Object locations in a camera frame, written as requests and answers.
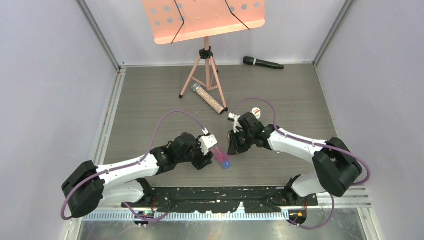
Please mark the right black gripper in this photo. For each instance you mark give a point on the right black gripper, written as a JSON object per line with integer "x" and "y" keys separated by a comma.
{"x": 235, "y": 148}

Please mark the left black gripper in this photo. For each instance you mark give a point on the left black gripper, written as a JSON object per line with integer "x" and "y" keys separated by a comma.
{"x": 203, "y": 160}

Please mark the pink blue weekly pill organizer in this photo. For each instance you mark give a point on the pink blue weekly pill organizer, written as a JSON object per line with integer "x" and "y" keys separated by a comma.
{"x": 221, "y": 157}

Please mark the white vitamin pill bottle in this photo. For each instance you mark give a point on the white vitamin pill bottle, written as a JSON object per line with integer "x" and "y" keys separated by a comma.
{"x": 256, "y": 112}

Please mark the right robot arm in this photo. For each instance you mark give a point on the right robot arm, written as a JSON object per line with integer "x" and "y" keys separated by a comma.
{"x": 335, "y": 171}

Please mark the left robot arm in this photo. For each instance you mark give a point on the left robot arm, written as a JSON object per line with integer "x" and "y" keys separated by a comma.
{"x": 91, "y": 186}

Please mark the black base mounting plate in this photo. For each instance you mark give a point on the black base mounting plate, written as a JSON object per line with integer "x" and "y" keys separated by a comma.
{"x": 221, "y": 200}

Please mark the black microphone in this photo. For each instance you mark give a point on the black microphone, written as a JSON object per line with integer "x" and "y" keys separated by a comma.
{"x": 251, "y": 61}

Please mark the pink music stand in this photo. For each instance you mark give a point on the pink music stand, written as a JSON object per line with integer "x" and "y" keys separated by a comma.
{"x": 174, "y": 21}

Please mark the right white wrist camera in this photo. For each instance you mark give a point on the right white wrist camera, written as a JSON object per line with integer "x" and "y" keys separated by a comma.
{"x": 233, "y": 118}

